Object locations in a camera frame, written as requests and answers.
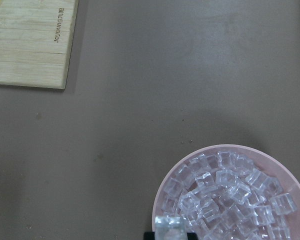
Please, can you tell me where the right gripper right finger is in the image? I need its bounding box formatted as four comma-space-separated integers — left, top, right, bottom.
187, 232, 198, 240

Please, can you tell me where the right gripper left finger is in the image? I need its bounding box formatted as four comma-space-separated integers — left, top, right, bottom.
143, 231, 155, 240

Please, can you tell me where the pink bowl of ice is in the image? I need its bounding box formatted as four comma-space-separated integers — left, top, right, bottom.
151, 144, 300, 240

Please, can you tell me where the bamboo cutting board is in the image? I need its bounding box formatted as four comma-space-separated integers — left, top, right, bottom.
0, 0, 79, 90

